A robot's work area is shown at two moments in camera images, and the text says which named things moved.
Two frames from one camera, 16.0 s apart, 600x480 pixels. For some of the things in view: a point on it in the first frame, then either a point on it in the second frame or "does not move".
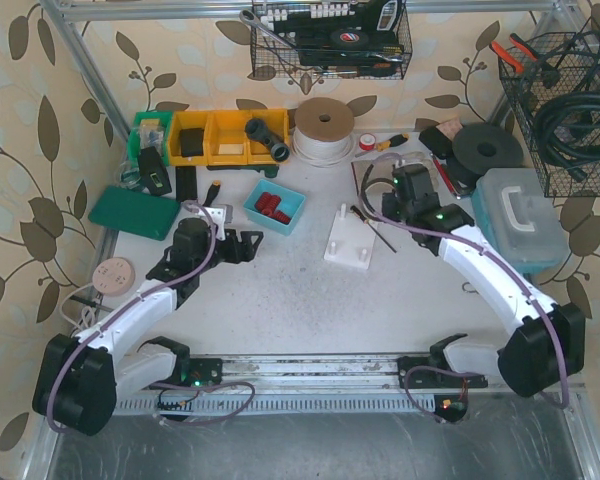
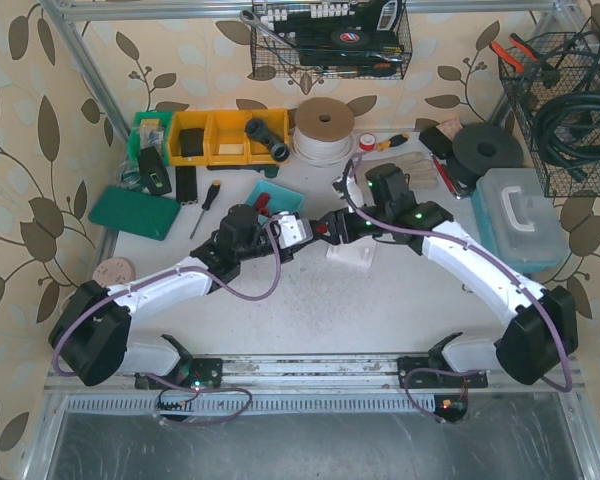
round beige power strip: (114, 275) does not move
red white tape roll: (367, 141) does not move
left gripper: (231, 245) to (284, 251)
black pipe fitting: (257, 129) does not move
